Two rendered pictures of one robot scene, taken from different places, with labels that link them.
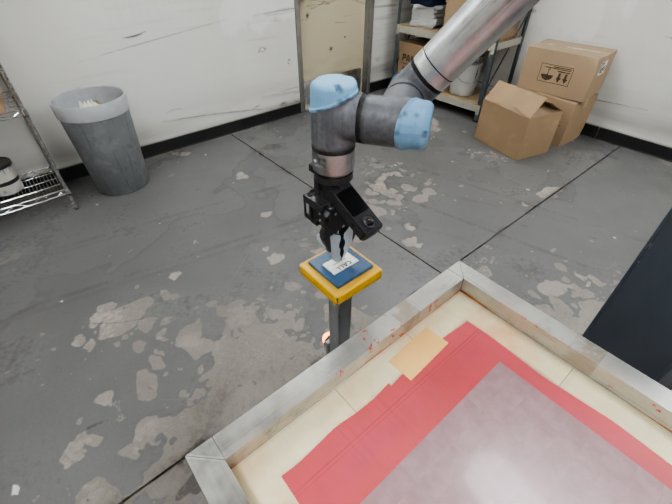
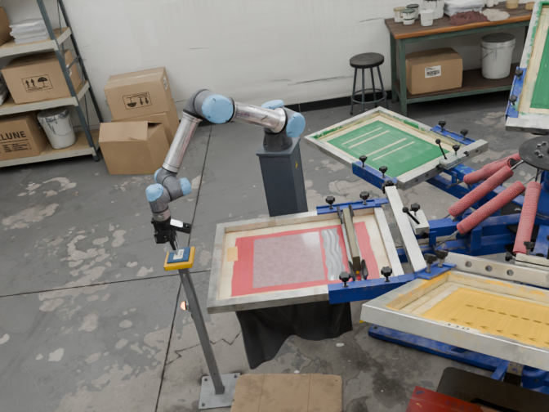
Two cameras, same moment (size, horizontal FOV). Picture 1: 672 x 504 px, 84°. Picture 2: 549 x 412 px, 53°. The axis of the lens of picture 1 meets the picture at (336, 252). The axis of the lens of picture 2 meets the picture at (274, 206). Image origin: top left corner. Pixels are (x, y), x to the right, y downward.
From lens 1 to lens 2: 1.91 m
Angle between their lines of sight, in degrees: 37
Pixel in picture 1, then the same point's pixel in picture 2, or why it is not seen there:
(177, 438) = not seen: outside the picture
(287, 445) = (225, 293)
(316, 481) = (239, 290)
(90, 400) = not seen: outside the picture
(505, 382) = (260, 242)
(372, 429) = (240, 274)
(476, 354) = (247, 243)
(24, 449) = not seen: outside the picture
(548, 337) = (260, 224)
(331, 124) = (162, 200)
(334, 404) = (225, 279)
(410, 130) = (186, 188)
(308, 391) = (216, 277)
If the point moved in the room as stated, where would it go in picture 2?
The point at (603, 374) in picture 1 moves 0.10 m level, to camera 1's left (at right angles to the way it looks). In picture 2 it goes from (278, 221) to (265, 233)
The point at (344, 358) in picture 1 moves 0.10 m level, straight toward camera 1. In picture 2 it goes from (216, 266) to (232, 274)
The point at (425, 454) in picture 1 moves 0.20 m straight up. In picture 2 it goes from (256, 267) to (248, 230)
